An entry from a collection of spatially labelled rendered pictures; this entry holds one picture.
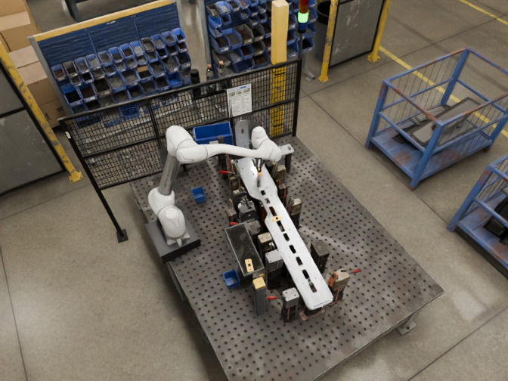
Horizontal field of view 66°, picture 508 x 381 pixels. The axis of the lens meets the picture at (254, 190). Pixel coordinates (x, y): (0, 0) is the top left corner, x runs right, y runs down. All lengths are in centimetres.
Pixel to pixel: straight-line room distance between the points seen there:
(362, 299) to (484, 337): 134
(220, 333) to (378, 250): 134
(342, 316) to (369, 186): 197
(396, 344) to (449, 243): 120
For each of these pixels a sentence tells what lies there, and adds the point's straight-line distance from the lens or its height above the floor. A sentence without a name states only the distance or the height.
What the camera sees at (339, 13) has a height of 92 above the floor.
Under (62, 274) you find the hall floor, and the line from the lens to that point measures 423.
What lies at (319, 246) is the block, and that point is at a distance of 275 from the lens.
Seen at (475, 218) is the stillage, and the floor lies 16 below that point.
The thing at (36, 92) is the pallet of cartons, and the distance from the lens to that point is 525.
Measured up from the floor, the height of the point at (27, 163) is 42.
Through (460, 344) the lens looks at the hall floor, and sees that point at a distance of 389.
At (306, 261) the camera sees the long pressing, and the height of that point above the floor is 100.
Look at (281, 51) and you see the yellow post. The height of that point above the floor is 164.
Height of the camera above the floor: 337
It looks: 51 degrees down
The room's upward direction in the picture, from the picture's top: 2 degrees counter-clockwise
